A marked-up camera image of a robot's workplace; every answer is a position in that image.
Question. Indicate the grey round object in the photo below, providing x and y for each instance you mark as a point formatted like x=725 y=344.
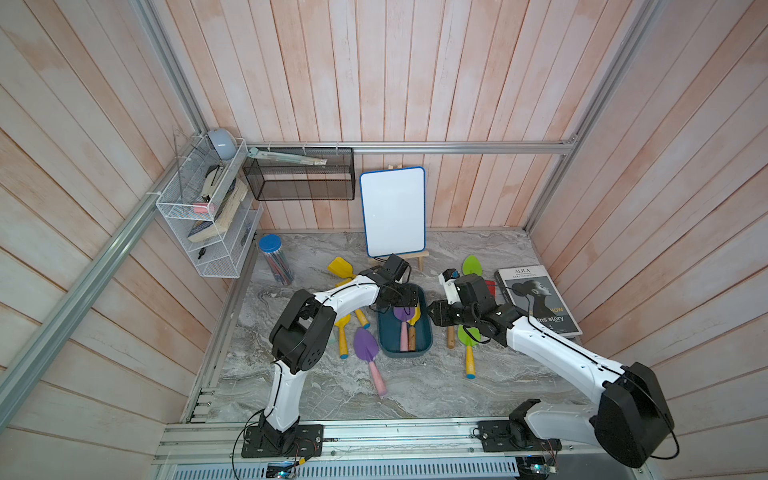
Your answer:
x=224 y=143

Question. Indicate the book in wire shelf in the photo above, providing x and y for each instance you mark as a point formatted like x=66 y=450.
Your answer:
x=203 y=230

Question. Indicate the black cover book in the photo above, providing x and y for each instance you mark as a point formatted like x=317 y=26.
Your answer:
x=531 y=289

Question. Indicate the purple trowel pink handle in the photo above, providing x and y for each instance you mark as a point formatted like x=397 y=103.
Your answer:
x=404 y=315

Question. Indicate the green trowel yellow handle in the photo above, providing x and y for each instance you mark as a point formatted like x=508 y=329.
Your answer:
x=468 y=354

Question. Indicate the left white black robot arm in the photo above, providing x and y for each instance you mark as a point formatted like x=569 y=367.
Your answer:
x=299 y=339

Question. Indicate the pink item in shelf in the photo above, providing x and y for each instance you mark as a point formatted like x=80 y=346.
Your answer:
x=204 y=208

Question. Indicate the blue lid pencil tube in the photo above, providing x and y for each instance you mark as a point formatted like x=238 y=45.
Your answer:
x=271 y=247

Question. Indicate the purple shovel pink handle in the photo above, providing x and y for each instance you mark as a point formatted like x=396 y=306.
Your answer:
x=366 y=349

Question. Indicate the green ruler on basket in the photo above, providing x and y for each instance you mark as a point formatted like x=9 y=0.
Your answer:
x=269 y=155

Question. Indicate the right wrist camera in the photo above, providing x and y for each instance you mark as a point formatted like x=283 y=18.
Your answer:
x=447 y=280

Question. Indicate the small wooden easel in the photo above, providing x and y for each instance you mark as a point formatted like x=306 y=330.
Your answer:
x=416 y=259

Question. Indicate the green trowel wooden handle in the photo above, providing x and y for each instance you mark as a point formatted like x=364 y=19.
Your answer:
x=472 y=266

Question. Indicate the white board blue frame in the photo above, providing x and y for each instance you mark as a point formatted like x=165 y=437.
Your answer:
x=394 y=211

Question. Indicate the yellow shovel orange handle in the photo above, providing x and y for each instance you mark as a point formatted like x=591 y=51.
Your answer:
x=364 y=323

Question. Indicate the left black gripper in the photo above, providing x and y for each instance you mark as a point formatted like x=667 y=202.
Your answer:
x=409 y=298

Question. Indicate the yellow shovel wooden handle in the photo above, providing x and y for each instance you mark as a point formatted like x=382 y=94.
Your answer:
x=412 y=336

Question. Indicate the yellow shovel blue tip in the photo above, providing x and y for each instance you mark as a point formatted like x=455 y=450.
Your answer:
x=340 y=325

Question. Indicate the dark teal storage box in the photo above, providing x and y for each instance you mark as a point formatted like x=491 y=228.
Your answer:
x=389 y=331

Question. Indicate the yellow scoop orange handle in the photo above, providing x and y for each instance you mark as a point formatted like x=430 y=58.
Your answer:
x=341 y=268

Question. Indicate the red shovel wooden handle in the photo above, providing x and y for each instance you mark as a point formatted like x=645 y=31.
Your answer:
x=491 y=287

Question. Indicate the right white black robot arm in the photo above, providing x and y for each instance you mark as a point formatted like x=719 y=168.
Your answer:
x=627 y=416

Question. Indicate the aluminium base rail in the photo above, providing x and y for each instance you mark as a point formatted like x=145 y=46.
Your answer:
x=341 y=440

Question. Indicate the white wire shelf rack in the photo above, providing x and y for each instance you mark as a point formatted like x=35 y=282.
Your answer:
x=200 y=176

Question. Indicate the black mesh wall basket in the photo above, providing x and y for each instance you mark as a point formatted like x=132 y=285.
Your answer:
x=278 y=181

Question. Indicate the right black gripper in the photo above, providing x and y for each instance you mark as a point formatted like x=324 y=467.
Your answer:
x=440 y=313

